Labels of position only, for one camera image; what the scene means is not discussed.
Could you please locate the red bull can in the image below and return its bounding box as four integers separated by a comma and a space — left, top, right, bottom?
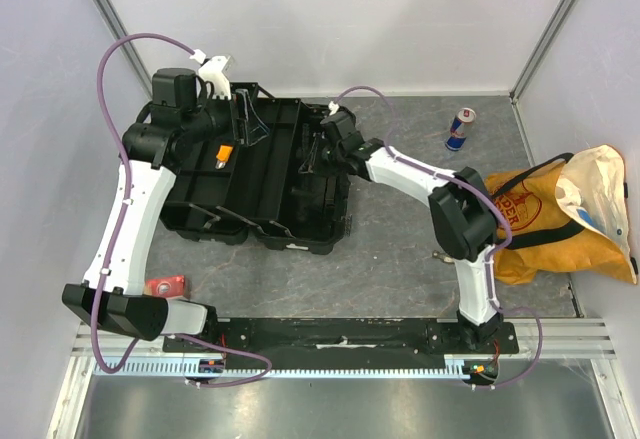
445, 107, 477, 151

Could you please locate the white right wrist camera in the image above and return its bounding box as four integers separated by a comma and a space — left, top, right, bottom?
328, 101, 340, 115

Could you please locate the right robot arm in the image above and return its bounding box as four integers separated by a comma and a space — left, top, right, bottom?
300, 103, 503, 353

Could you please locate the red white small box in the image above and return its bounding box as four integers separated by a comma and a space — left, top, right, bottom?
144, 275, 190, 300

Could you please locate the aluminium front frame rail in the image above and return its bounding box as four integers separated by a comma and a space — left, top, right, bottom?
72, 316, 616, 358

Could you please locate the black t-handle wrench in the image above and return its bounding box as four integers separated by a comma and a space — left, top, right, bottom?
290, 125, 336, 222

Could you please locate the yellow tote bag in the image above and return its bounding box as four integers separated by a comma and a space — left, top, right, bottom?
485, 145, 638, 284

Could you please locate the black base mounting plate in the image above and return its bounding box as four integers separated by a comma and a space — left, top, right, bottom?
162, 316, 520, 366

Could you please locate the black plastic toolbox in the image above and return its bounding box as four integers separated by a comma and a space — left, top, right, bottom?
160, 83, 350, 255

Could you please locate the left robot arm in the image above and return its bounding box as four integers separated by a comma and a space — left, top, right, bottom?
62, 56, 267, 352

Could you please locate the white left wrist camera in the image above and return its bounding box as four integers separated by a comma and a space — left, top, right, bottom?
190, 49, 232, 100

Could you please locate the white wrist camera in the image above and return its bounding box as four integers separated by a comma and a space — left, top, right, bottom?
190, 49, 232, 100
328, 101, 340, 115

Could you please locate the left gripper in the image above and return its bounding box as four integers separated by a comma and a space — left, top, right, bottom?
183, 88, 270, 148

